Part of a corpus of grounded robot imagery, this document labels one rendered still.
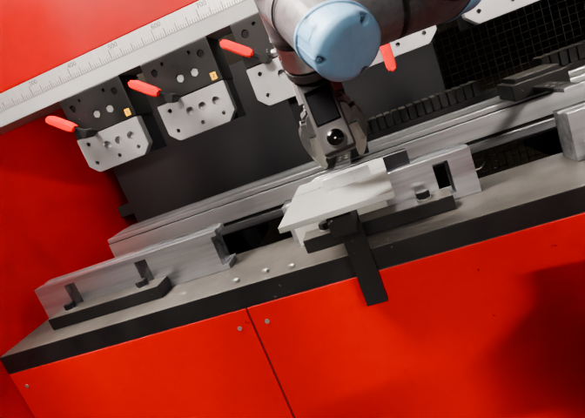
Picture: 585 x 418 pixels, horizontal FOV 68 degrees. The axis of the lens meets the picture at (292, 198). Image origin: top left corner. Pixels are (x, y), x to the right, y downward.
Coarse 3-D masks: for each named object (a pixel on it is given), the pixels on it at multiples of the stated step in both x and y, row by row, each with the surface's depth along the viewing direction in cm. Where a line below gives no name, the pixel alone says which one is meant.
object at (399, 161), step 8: (392, 152) 88; (400, 152) 86; (368, 160) 90; (384, 160) 87; (392, 160) 87; (400, 160) 87; (408, 160) 86; (344, 168) 91; (392, 168) 87; (320, 176) 92
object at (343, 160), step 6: (366, 144) 106; (354, 150) 106; (366, 150) 106; (336, 156) 107; (342, 156) 103; (348, 156) 100; (354, 156) 107; (330, 162) 108; (336, 162) 98; (342, 162) 95; (348, 162) 93; (336, 168) 93
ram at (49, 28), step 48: (0, 0) 86; (48, 0) 85; (96, 0) 84; (144, 0) 83; (192, 0) 81; (0, 48) 89; (48, 48) 88; (96, 48) 86; (144, 48) 85; (48, 96) 91
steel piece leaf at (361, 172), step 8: (360, 168) 75; (368, 168) 75; (336, 176) 75; (344, 176) 75; (352, 176) 75; (360, 176) 75; (368, 176) 75; (328, 184) 76; (336, 184) 76; (344, 184) 76
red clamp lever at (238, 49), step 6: (222, 42) 79; (228, 42) 79; (228, 48) 79; (234, 48) 79; (240, 48) 79; (246, 48) 79; (240, 54) 79; (246, 54) 79; (252, 54) 79; (258, 54) 79; (264, 54) 78; (264, 60) 78; (270, 60) 79
